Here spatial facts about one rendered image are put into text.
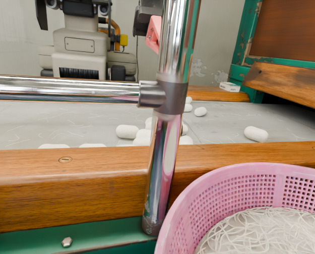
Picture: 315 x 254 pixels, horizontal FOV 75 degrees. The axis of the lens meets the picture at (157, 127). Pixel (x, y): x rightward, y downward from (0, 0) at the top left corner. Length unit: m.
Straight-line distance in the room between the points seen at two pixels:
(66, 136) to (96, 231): 0.15
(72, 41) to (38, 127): 0.70
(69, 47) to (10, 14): 1.65
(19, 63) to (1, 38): 0.26
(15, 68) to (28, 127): 2.31
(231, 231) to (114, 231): 0.10
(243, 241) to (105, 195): 0.12
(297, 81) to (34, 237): 0.51
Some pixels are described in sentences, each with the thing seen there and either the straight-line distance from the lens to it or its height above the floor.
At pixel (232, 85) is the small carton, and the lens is 0.67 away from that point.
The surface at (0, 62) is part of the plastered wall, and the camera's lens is 2.71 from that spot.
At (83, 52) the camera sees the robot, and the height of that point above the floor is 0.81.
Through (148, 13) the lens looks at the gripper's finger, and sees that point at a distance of 0.46.
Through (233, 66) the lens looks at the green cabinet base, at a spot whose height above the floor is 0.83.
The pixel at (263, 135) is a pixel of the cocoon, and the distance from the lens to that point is 0.37.
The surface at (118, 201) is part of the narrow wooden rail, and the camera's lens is 0.21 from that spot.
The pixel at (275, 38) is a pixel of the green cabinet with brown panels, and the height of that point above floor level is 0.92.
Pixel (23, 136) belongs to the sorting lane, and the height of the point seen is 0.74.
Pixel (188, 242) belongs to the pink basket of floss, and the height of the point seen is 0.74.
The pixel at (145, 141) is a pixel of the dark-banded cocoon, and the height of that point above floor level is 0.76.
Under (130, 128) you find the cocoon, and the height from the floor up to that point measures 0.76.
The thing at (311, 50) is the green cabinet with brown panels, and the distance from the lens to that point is 0.60.
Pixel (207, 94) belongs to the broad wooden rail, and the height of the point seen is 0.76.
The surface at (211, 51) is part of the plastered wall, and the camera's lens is 2.61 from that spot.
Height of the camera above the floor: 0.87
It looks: 22 degrees down
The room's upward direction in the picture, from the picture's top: 6 degrees clockwise
